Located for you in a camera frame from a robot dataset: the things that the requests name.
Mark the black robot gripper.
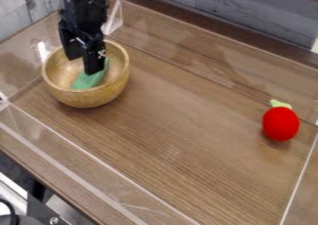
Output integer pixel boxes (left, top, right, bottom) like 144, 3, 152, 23
59, 0, 110, 75

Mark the green rectangular block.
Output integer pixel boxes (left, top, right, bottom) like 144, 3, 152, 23
71, 59, 110, 90

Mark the wooden bowl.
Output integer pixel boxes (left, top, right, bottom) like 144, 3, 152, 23
42, 40, 132, 109

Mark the clear acrylic corner bracket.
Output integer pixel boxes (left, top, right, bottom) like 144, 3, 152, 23
102, 0, 124, 35

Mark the clear acrylic tray wall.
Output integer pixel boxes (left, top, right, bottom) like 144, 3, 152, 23
0, 1, 318, 225

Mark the black metal bracket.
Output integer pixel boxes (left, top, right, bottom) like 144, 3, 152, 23
27, 193, 71, 225

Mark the black cable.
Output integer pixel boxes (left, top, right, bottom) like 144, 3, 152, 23
0, 197, 21, 225

